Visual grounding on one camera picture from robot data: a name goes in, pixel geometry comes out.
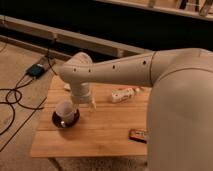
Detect white orange tube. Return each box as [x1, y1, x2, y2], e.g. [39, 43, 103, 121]
[111, 87, 143, 103]

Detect blue power adapter box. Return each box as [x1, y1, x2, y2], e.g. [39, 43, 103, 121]
[26, 64, 45, 79]

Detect white mug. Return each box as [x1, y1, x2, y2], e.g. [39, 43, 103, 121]
[55, 101, 74, 124]

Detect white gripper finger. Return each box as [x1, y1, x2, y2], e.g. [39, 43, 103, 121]
[88, 99, 96, 111]

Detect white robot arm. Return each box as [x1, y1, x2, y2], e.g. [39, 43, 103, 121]
[59, 48, 213, 171]

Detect dark brown saucer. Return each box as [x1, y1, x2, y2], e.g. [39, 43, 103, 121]
[52, 107, 80, 128]

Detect black orange eraser box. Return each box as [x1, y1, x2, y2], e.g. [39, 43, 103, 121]
[129, 129, 147, 143]

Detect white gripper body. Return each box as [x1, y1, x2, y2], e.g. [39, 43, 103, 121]
[70, 83, 92, 104]

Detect black floor cables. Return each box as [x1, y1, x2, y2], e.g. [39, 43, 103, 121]
[0, 39, 58, 153]

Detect wooden folding table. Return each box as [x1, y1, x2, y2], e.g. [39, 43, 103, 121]
[31, 76, 150, 158]

